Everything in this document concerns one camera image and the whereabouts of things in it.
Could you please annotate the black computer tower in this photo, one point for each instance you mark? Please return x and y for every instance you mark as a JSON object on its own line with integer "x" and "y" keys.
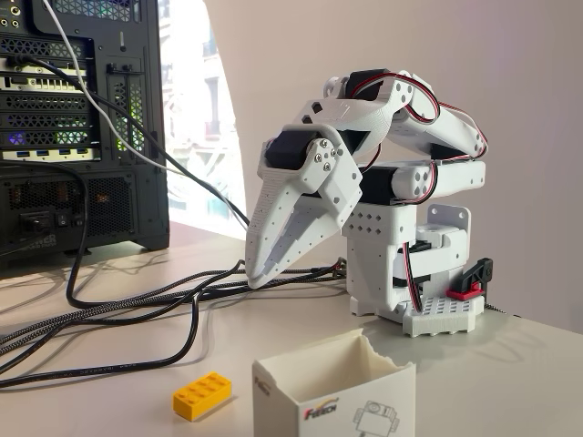
{"x": 118, "y": 205}

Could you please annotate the white robot arm with base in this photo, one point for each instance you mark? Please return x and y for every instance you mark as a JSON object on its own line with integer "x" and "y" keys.
{"x": 451, "y": 175}

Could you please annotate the yellow toy brick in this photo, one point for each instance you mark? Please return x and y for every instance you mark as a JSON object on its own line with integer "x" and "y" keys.
{"x": 200, "y": 396}

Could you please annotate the black and red table clamp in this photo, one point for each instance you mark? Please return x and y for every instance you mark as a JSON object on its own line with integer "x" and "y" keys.
{"x": 476, "y": 275}

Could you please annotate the white cardboard servo box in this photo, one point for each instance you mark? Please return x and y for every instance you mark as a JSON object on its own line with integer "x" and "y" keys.
{"x": 328, "y": 391}

